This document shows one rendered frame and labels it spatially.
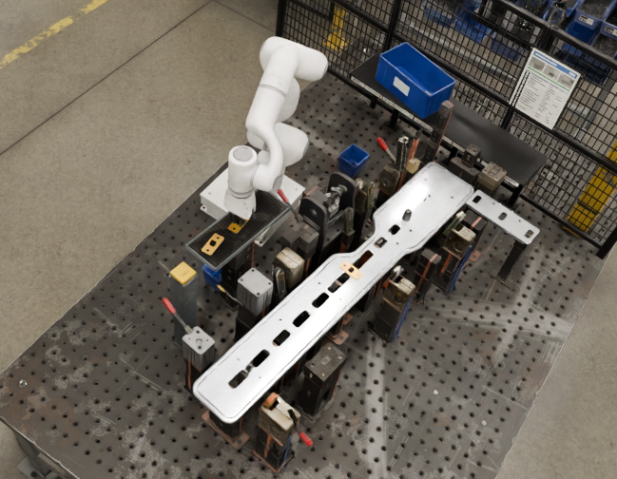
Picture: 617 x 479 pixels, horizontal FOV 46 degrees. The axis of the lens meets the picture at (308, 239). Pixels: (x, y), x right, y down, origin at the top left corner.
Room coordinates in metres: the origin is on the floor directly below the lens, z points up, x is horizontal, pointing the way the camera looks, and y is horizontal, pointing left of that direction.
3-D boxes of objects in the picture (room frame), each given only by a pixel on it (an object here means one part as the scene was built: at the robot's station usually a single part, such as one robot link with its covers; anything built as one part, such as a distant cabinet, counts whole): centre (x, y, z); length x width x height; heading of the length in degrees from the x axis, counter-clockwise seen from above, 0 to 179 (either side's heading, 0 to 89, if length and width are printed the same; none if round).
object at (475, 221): (1.86, -0.62, 0.84); 0.11 x 0.10 x 0.28; 58
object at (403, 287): (1.46, -0.35, 0.87); 0.12 x 0.09 x 0.35; 58
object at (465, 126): (2.37, -0.48, 1.02); 0.90 x 0.22 x 0.03; 58
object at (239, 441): (0.97, 0.16, 0.84); 0.18 x 0.06 x 0.29; 58
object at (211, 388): (1.49, -0.17, 1.00); 1.38 x 0.22 x 0.02; 148
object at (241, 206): (1.50, 0.24, 1.29); 0.10 x 0.07 x 0.11; 67
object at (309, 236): (1.58, 0.01, 0.89); 0.13 x 0.11 x 0.38; 58
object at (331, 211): (1.70, -0.05, 0.94); 0.18 x 0.13 x 0.49; 148
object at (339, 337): (1.44, -0.13, 0.84); 0.17 x 0.06 x 0.29; 58
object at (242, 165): (1.50, 0.23, 1.44); 0.09 x 0.08 x 0.13; 78
